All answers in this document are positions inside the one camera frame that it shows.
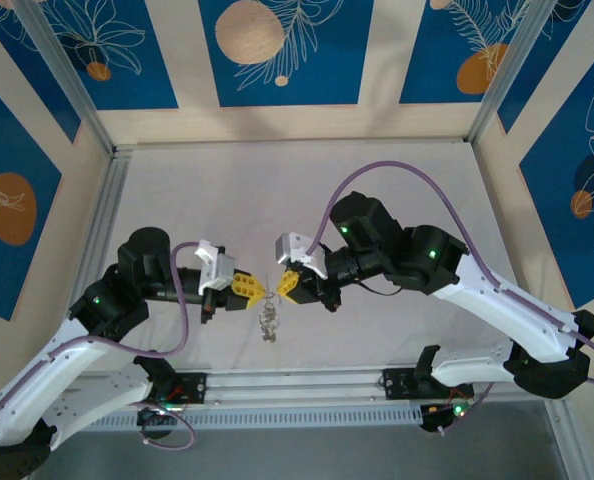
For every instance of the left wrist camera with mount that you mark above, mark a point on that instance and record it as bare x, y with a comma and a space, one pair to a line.
219, 270

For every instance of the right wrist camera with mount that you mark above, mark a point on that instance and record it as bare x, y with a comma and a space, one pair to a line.
297, 250

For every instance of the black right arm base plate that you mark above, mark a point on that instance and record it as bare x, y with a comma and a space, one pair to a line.
397, 382

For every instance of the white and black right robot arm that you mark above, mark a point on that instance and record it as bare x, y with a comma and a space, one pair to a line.
517, 310

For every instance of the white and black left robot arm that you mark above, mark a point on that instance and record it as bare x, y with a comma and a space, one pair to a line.
102, 395

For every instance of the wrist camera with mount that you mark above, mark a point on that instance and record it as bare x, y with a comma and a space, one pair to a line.
297, 250
219, 270

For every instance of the aluminium frame post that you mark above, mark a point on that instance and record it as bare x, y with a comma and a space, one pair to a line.
507, 65
566, 460
62, 65

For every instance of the long aluminium frame rail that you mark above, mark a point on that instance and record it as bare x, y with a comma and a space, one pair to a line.
297, 385

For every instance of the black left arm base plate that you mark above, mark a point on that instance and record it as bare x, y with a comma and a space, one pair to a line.
192, 387

